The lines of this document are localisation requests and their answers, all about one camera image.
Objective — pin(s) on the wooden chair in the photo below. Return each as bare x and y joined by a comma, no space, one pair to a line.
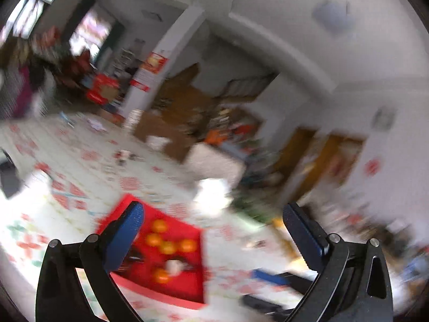
171,130

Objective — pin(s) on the white dish of green leaves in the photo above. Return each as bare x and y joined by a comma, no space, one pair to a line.
254,209

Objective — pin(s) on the wooden staircase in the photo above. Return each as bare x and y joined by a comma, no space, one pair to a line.
214,90

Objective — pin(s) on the white power strip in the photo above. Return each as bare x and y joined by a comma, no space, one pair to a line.
37,179

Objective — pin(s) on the red cardboard box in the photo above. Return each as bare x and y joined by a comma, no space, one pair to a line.
187,281

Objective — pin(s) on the wooden door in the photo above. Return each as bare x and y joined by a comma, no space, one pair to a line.
300,161

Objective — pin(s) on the white tissue box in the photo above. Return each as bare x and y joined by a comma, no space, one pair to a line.
211,196

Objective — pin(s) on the blue face mask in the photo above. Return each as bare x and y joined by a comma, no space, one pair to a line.
67,119

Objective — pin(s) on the window with dark curtains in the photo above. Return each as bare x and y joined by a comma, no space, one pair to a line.
90,32

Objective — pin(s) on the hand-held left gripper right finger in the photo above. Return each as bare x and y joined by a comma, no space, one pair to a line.
303,234

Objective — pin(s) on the plaid shirt on chair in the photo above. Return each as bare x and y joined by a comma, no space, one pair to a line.
16,90

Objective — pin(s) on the white patterned chair cushion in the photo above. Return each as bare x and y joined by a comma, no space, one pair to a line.
132,119
214,164

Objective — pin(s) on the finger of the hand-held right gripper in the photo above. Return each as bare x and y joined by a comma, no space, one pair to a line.
268,276
264,305

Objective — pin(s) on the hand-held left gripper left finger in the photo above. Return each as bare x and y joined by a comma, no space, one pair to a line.
125,238

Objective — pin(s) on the white paper sheet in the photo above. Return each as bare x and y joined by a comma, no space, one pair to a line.
95,125

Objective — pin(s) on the red gift box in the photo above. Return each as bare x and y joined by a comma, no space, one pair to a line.
100,89

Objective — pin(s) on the red wall calendar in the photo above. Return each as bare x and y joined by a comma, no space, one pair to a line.
150,70

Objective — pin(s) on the white bookshelf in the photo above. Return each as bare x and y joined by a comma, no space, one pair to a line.
125,60

